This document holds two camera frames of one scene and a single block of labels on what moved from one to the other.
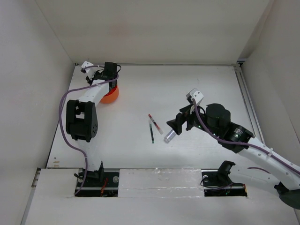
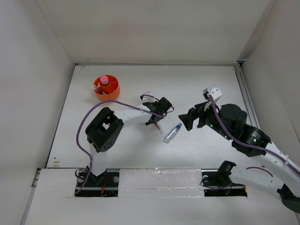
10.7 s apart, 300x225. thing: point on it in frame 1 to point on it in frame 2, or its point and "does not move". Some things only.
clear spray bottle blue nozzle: (170, 136) does not move
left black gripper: (97, 73) to (149, 123)
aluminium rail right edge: (252, 118) does not move
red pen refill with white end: (160, 130) does not move
